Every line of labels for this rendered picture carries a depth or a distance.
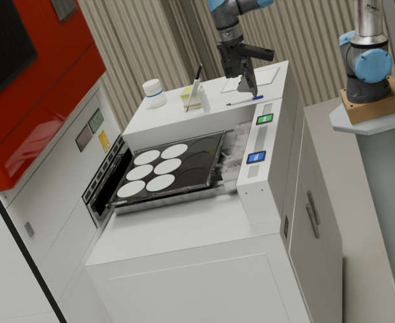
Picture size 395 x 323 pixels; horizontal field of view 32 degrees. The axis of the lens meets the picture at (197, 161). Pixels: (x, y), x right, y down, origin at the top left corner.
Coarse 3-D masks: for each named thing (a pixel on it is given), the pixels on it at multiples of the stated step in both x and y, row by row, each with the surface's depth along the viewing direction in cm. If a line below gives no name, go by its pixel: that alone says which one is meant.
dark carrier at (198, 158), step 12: (192, 144) 243; (204, 144) 239; (216, 144) 235; (180, 156) 237; (192, 156) 234; (204, 156) 230; (132, 168) 242; (180, 168) 229; (192, 168) 226; (204, 168) 222; (120, 180) 236; (132, 180) 233; (144, 180) 230; (180, 180) 221; (192, 180) 218; (204, 180) 215; (144, 192) 222; (156, 192) 219
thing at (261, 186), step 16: (256, 112) 233; (272, 112) 228; (256, 128) 221; (272, 128) 217; (288, 128) 235; (256, 144) 212; (272, 144) 207; (288, 144) 229; (272, 160) 200; (288, 160) 223; (240, 176) 196; (256, 176) 193; (272, 176) 196; (240, 192) 193; (256, 192) 192; (272, 192) 192; (256, 208) 195; (272, 208) 194
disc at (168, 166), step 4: (168, 160) 237; (172, 160) 236; (176, 160) 235; (180, 160) 234; (160, 164) 237; (164, 164) 236; (168, 164) 235; (172, 164) 234; (176, 164) 232; (180, 164) 231; (156, 168) 235; (160, 168) 234; (164, 168) 233; (168, 168) 232; (172, 168) 231; (176, 168) 230; (156, 172) 232; (160, 172) 231; (164, 172) 230
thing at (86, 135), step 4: (88, 128) 231; (84, 132) 227; (88, 132) 230; (80, 136) 224; (84, 136) 226; (88, 136) 229; (80, 140) 223; (84, 140) 226; (80, 144) 223; (84, 144) 225; (80, 148) 222
